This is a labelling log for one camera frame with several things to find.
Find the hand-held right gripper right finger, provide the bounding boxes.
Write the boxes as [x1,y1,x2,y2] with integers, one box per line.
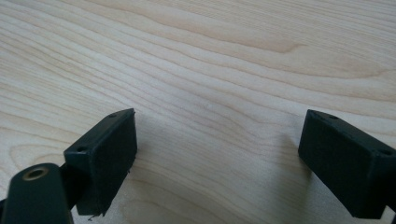
[297,108,396,220]

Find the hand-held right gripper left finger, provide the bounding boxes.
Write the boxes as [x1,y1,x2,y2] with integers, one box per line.
[63,107,138,217]

